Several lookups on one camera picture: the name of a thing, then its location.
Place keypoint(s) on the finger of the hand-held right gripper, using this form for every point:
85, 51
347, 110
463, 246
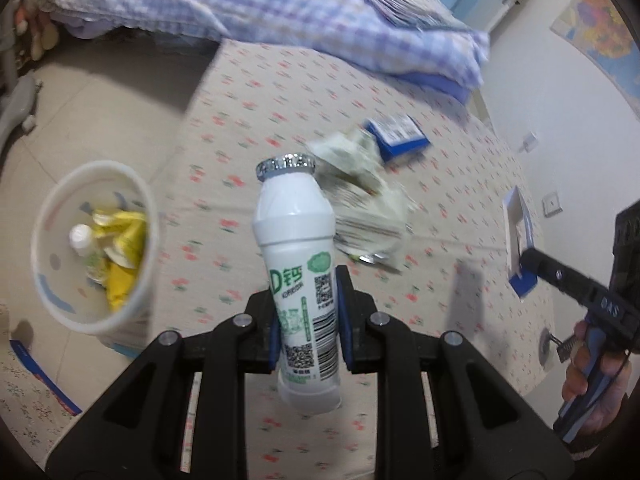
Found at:
555, 272

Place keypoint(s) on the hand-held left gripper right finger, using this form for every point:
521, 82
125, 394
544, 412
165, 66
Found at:
345, 320

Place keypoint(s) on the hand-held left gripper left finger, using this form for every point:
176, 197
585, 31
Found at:
260, 340

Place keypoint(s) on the small blue and white carton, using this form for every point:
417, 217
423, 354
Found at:
517, 220
395, 132

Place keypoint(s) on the white bottle with green print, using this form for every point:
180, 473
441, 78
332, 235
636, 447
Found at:
300, 240

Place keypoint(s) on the yellow snack wrapper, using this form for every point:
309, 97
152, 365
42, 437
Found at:
127, 232

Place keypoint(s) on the small white bottle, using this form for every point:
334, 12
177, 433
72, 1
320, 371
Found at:
80, 236

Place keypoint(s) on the white bin with blue print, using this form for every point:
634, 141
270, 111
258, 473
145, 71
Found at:
50, 240

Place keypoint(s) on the person's right hand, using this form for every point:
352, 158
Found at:
575, 380

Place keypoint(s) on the crumpled white wrapper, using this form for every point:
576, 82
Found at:
360, 195

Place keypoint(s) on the clear blue plastic box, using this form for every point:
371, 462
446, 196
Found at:
125, 347

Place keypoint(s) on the cherry print tablecloth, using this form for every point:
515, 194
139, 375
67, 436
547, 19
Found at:
240, 160

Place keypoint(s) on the purple bed sheet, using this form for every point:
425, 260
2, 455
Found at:
450, 91

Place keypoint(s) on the floral print cloth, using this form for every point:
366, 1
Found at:
25, 400

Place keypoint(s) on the folded grey striped cloth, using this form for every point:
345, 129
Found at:
400, 7

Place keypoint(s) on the grey swivel chair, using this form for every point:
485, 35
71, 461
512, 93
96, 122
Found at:
20, 100

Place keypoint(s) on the purple checked quilt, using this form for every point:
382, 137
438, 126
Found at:
225, 0

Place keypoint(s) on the pink plush toy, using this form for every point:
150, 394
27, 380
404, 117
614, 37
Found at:
42, 37

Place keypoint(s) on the white wall outlet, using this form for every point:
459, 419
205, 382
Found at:
551, 204
529, 141

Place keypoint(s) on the wall map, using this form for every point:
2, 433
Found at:
600, 35

